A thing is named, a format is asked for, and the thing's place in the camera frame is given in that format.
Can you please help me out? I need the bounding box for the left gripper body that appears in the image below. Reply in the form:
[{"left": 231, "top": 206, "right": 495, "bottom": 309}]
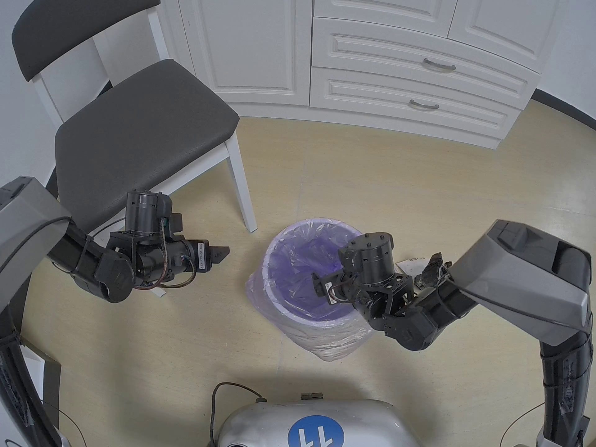
[{"left": 160, "top": 239, "right": 211, "bottom": 277}]

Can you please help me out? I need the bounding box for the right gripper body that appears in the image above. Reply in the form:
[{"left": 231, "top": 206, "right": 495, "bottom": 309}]
[{"left": 311, "top": 269, "right": 347, "bottom": 307}]

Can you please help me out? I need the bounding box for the purple plastic bag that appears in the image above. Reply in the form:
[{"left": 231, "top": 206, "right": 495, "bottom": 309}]
[{"left": 245, "top": 218, "right": 373, "bottom": 363}]

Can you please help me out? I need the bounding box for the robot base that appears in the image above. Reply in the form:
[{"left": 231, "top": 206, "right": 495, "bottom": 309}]
[{"left": 219, "top": 391, "right": 422, "bottom": 447}]

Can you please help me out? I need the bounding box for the white trash bin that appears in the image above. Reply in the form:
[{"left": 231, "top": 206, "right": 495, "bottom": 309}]
[{"left": 264, "top": 221, "right": 380, "bottom": 343}]

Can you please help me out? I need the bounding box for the crumpled black plastic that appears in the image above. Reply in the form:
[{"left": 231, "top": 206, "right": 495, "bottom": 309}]
[{"left": 414, "top": 252, "right": 453, "bottom": 292}]

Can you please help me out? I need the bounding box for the white chair with grey seat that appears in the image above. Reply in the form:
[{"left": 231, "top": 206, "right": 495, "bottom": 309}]
[{"left": 11, "top": 0, "right": 258, "bottom": 298}]

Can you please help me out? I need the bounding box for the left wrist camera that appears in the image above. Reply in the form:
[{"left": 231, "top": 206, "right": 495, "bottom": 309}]
[{"left": 158, "top": 194, "right": 185, "bottom": 240}]

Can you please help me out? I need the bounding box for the thin black cable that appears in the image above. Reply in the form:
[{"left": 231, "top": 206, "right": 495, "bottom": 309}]
[
  {"left": 42, "top": 399, "right": 88, "bottom": 447},
  {"left": 500, "top": 401, "right": 545, "bottom": 447}
]

